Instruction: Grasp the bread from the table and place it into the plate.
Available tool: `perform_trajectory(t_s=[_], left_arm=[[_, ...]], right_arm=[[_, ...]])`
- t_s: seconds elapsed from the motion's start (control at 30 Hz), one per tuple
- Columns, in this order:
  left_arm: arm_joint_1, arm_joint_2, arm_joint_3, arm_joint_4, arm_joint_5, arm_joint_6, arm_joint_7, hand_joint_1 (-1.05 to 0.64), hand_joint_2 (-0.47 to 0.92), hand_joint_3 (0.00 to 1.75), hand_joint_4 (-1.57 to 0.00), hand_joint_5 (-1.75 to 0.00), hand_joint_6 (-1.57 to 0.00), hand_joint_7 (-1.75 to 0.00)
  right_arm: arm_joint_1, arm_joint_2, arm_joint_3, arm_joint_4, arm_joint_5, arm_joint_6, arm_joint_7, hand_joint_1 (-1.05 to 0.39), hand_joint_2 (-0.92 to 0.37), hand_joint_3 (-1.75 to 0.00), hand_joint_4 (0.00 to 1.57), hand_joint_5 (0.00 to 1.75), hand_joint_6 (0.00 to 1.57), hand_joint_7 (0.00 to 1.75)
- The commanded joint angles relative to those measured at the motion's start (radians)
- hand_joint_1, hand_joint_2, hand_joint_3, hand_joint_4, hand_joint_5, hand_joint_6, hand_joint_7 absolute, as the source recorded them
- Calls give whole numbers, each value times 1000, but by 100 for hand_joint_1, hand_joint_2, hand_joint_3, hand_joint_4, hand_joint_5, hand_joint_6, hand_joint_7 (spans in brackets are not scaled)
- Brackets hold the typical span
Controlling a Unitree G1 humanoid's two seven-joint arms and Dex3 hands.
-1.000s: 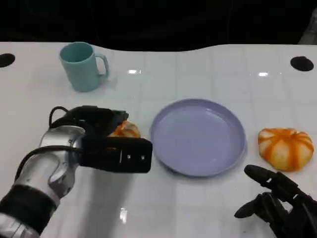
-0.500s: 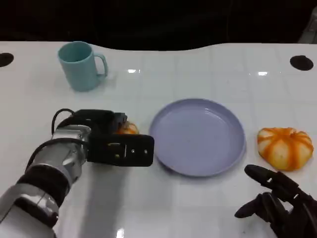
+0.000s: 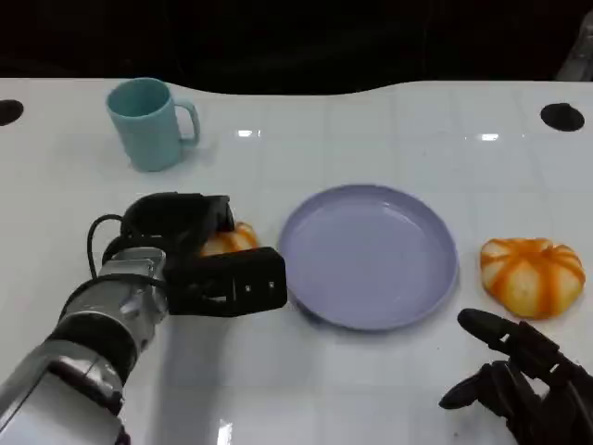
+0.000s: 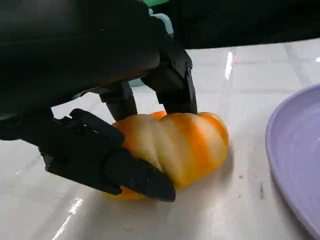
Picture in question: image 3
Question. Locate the orange and white bread roll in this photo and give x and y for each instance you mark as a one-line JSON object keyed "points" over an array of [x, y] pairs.
{"points": [[231, 241], [533, 278]]}

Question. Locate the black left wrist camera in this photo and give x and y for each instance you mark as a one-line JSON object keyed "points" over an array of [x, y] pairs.
{"points": [[241, 283]]}

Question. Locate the lilac plate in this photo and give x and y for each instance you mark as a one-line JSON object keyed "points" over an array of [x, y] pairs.
{"points": [[370, 255]]}

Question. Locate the black backdrop cloth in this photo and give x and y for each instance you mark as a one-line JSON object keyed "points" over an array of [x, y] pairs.
{"points": [[278, 41]]}

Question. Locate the pale green mug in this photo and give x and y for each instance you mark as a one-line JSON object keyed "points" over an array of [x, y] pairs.
{"points": [[143, 125]]}

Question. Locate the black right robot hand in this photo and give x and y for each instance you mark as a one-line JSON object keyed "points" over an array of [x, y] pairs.
{"points": [[533, 371]]}

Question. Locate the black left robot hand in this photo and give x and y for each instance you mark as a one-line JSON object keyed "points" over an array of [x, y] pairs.
{"points": [[176, 218]]}

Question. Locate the black table grommet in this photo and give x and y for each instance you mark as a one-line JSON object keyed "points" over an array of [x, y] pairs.
{"points": [[562, 118], [9, 112]]}

